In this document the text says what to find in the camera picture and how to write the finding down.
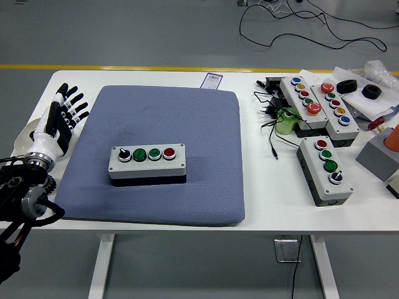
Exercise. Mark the white table leg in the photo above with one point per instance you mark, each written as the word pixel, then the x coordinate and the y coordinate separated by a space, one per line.
pixel 325 271
pixel 101 271

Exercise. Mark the blue-grey textured mat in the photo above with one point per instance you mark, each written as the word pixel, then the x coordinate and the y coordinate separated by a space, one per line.
pixel 193 124

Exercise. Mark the white box with black base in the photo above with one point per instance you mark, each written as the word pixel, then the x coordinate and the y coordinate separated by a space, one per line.
pixel 394 182

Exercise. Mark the grey five-button control box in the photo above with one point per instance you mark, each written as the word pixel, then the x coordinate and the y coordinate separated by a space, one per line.
pixel 288 88
pixel 327 115

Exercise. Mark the small black device box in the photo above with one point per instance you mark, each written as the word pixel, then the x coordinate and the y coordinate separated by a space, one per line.
pixel 273 82

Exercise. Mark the black connector plug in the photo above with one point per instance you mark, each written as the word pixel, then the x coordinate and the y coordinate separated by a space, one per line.
pixel 261 84

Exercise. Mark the orange cone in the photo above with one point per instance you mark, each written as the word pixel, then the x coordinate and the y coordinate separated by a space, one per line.
pixel 393 140

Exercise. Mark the white paper sheet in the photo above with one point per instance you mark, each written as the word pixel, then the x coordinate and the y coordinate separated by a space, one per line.
pixel 311 76

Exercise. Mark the grey four-button control box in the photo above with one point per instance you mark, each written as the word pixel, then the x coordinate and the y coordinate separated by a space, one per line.
pixel 146 166
pixel 315 168

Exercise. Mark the white shallow dish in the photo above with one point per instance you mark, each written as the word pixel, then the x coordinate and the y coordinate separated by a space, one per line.
pixel 22 141

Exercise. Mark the small dark cylinder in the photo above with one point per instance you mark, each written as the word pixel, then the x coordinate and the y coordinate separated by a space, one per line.
pixel 31 134

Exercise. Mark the metal floor socket plate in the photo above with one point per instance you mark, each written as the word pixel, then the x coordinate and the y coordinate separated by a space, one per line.
pixel 282 249

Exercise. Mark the grey block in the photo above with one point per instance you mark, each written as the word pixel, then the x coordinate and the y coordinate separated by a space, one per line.
pixel 374 159

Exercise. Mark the loose red mushroom button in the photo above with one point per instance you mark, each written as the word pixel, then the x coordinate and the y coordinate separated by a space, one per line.
pixel 374 125

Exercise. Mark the yellow floor tape line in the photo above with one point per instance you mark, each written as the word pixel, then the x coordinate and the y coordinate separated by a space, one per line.
pixel 124 67

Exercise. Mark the clear bubble wrap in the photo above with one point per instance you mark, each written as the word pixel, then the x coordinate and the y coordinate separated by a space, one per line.
pixel 378 70

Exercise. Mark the purple-edged label card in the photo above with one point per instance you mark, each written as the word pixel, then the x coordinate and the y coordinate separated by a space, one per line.
pixel 212 81

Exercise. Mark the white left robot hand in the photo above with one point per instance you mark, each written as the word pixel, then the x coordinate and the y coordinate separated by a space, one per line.
pixel 46 143

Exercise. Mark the grey metal foot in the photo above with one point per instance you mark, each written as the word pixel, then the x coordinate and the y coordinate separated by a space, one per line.
pixel 243 2

